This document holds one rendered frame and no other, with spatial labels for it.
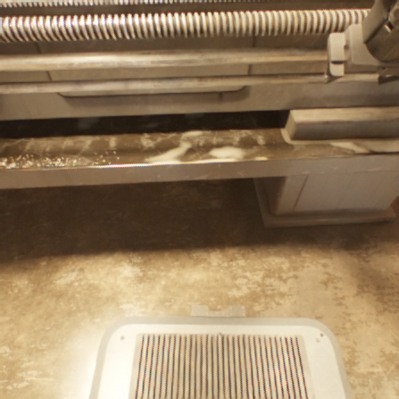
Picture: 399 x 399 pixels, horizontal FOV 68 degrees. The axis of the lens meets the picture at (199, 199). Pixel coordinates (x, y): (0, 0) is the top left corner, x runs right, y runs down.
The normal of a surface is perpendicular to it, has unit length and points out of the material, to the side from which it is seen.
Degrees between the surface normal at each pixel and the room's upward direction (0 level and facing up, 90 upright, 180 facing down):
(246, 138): 0
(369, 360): 0
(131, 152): 0
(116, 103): 90
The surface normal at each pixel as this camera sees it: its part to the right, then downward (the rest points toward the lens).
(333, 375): 0.00, -0.63
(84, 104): 0.07, 0.78
